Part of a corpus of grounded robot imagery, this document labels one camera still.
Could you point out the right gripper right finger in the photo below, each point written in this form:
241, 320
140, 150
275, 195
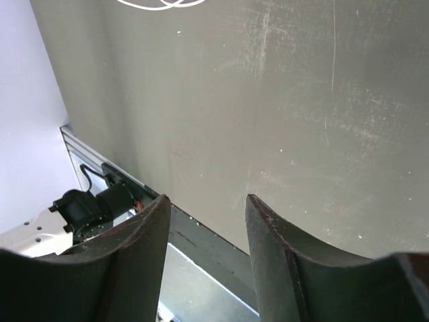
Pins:
299, 277

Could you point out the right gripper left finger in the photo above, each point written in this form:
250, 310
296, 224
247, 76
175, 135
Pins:
115, 276

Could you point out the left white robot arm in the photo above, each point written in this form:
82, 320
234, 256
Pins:
78, 215

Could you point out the aluminium rail left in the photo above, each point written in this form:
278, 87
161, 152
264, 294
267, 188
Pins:
80, 153

